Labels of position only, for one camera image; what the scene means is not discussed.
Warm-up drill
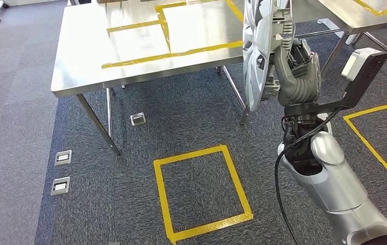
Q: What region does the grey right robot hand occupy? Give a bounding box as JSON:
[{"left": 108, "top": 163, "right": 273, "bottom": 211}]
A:
[{"left": 272, "top": 38, "right": 322, "bottom": 87}]

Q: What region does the grey plastic wheel cover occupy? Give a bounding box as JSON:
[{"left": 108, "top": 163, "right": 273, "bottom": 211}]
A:
[{"left": 242, "top": 0, "right": 296, "bottom": 112}]

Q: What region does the steel workbench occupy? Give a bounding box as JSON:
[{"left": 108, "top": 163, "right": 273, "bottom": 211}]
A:
[
  {"left": 291, "top": 0, "right": 387, "bottom": 85},
  {"left": 50, "top": 0, "right": 250, "bottom": 156}
]

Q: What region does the open metal floor socket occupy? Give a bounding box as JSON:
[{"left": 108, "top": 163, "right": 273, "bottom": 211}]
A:
[{"left": 130, "top": 112, "right": 147, "bottom": 127}]

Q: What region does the black camera cable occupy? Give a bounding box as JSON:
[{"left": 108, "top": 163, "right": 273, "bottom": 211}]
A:
[{"left": 274, "top": 108, "right": 341, "bottom": 245}]

